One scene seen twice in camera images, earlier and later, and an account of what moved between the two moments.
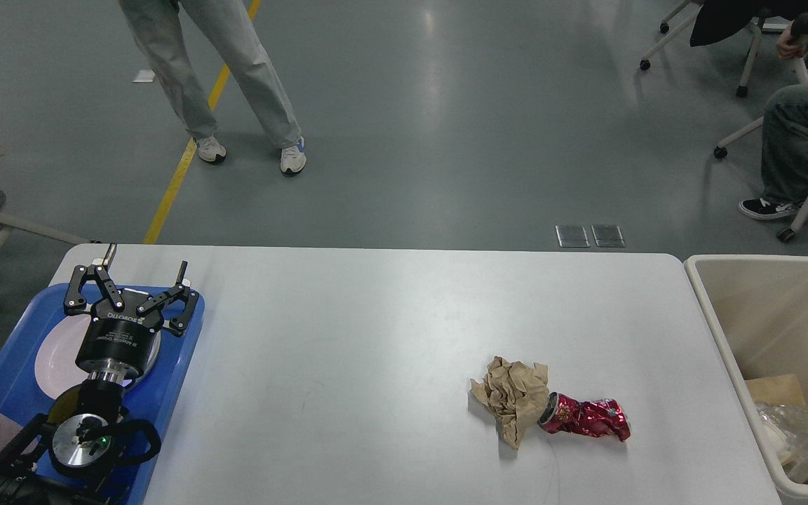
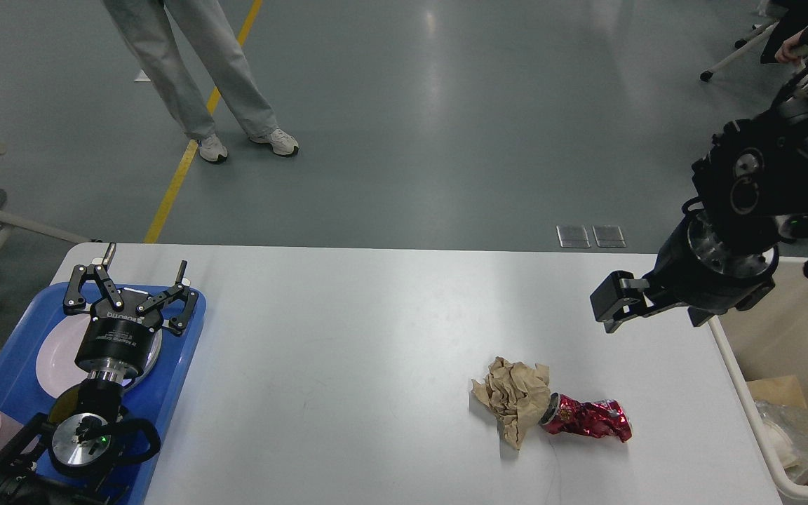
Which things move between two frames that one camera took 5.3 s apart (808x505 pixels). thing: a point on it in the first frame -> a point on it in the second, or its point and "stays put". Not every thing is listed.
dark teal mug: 66,406 stays put
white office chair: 714,22 -> 790,17
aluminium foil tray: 798,436 stays put
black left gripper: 119,343 stays put
